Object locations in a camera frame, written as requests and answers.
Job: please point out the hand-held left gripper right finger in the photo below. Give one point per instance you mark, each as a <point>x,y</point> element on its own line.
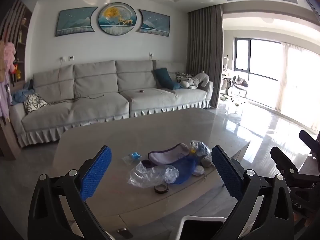
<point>226,172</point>

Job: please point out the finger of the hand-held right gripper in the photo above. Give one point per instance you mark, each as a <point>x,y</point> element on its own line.
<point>308,140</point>
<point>282,158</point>

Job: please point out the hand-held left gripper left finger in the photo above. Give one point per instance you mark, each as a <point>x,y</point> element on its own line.
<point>98,172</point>

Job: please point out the clear plastic bag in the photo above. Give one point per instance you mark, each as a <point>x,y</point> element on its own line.
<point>147,177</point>

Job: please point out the white trash bin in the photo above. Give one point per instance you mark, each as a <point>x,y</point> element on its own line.
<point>200,227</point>

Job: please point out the grey stone-like lump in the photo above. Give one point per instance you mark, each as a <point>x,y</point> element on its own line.
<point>207,162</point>

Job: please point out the white round lid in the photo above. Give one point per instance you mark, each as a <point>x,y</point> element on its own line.
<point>197,171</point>

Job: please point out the clear bag with yellow item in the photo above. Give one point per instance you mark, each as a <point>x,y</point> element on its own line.
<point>198,148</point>

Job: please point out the small blue wrapper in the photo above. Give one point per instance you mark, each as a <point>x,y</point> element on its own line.
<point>135,155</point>

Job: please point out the blue mesh bag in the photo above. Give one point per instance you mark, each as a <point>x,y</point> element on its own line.
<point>186,170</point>

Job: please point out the grey coffee table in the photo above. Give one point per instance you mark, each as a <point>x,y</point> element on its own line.
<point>125,135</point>

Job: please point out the white sheer curtain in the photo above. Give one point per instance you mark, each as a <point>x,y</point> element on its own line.
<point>300,85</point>

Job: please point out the white mesh pouch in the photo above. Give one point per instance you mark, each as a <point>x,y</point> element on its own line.
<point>162,156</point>

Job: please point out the dark flat object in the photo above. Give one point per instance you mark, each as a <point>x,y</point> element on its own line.
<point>125,233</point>

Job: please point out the grey fabric sofa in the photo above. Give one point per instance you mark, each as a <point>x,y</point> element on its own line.
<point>100,102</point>

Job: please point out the baby rocker chair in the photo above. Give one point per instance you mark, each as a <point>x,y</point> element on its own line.
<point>240,82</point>

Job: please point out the black and white floral pillow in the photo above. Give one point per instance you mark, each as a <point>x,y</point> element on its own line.
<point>35,102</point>
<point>183,76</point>

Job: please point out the grey plush toy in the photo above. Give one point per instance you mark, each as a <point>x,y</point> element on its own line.
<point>197,81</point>

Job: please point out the dark framed window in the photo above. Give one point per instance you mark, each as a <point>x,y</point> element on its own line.
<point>242,55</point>

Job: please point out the blue cloth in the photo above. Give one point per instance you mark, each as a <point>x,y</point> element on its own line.
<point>21,95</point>

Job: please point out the teal pillow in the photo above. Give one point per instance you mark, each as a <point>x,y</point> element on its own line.
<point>165,78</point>

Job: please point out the grey curtain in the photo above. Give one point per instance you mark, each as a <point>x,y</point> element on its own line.
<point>203,55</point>

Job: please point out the lilac hanging garment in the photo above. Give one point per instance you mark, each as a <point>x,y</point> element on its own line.
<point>3,97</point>

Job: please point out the pink hanging garment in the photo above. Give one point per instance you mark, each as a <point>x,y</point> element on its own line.
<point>10,55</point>

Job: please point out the wooden wall shelf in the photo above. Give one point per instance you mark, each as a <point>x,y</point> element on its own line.
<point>22,42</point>

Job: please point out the curved blue wall picture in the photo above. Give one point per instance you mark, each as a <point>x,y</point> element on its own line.
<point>153,22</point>
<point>75,21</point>

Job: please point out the round blue wall picture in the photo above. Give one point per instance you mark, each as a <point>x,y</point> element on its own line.
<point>117,18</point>

